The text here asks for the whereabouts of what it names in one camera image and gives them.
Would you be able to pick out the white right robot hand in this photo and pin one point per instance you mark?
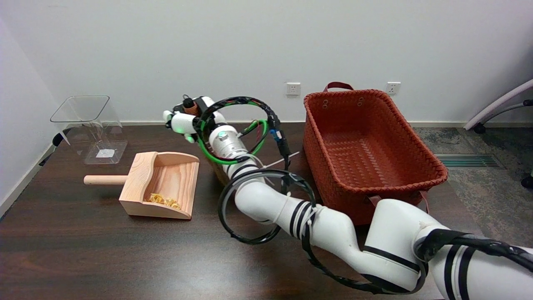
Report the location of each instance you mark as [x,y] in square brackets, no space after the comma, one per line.
[183,123]

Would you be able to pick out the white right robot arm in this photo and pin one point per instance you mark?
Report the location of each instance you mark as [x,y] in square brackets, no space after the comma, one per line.
[333,229]

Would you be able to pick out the clear plastic container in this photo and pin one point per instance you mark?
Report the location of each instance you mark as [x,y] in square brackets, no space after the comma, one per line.
[104,154]

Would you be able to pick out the metal floor vent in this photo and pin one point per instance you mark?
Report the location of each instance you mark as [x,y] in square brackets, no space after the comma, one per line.
[466,161]

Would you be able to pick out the black plastic part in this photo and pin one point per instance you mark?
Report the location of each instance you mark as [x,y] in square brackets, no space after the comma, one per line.
[56,139]

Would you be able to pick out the white wall outlet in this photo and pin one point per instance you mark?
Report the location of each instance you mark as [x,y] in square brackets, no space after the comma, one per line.
[293,88]
[393,88]

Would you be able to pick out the white zip tie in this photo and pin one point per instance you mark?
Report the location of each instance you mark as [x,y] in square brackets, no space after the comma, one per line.
[287,157]

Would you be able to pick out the wooden dustpan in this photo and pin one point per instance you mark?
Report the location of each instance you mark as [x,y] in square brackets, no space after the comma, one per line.
[170,175]

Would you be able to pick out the grey office chair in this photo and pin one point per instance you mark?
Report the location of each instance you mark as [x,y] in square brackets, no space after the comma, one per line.
[499,98]

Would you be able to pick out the red woven basket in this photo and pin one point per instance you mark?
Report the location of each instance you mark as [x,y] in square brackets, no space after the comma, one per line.
[374,146]

